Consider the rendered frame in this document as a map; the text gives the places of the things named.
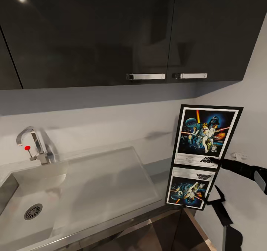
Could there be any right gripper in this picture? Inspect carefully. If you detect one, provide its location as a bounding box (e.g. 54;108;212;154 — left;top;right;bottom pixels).
210;157;246;176

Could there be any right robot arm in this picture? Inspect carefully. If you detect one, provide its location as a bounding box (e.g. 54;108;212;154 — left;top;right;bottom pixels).
210;152;267;195

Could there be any poster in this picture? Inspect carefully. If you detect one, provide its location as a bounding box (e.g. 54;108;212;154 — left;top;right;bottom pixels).
171;104;244;171

